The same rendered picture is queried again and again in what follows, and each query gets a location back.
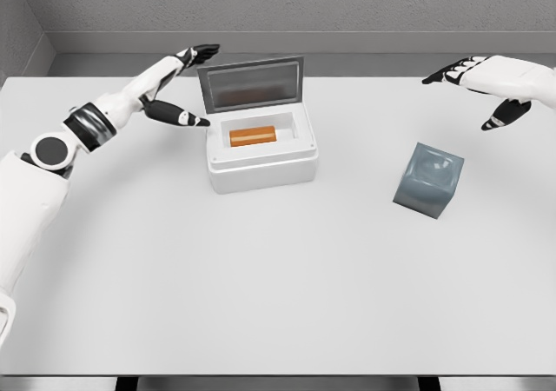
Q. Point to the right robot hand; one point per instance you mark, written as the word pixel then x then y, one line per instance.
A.
pixel 504 76

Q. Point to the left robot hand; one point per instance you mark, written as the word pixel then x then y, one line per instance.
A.
pixel 152 78

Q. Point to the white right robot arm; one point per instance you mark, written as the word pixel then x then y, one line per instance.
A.
pixel 551 87

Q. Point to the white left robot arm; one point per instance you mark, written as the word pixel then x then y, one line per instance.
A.
pixel 39 200

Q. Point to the grey hinged box lid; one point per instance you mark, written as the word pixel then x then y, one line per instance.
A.
pixel 249 82

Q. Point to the orange cylinder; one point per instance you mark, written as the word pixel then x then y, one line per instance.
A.
pixel 253 136

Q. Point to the grey-blue cube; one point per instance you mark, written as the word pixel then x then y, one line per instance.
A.
pixel 428 180

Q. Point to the white rectangular box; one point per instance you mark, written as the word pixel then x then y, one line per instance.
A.
pixel 260 171

